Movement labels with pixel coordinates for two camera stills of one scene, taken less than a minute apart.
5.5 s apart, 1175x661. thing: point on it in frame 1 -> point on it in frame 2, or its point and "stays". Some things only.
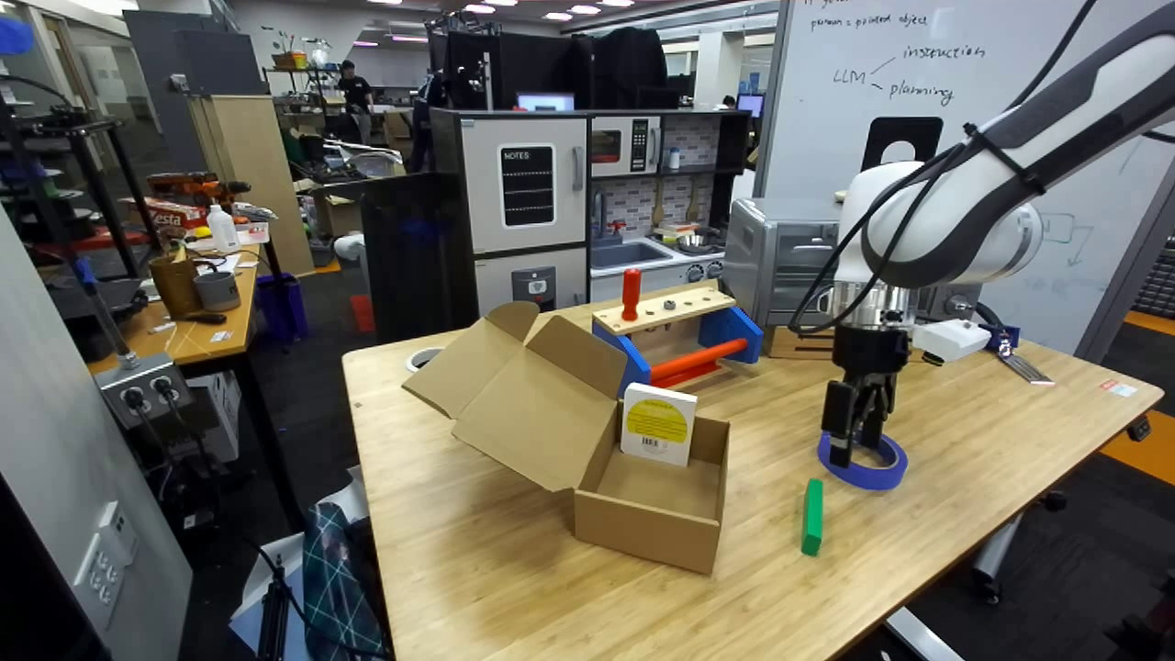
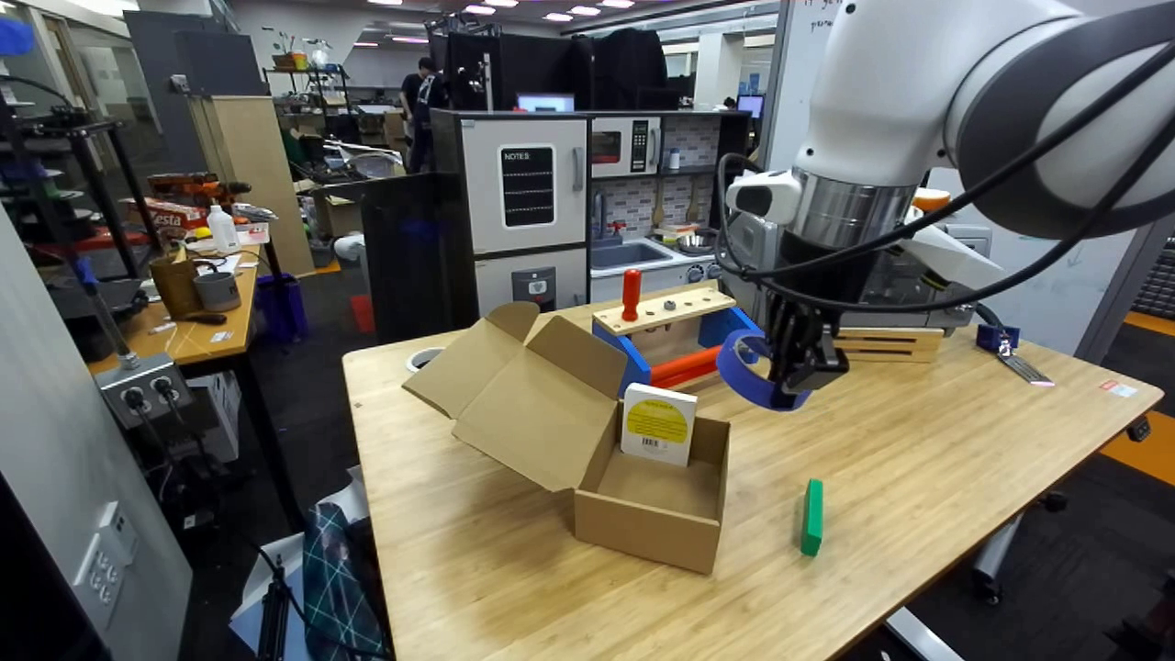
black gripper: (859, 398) -> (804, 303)
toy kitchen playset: (559, 204) stays
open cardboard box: (549, 398) stays
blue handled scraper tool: (1004, 341) stays
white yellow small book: (657, 423) stays
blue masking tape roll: (863, 476) -> (746, 385)
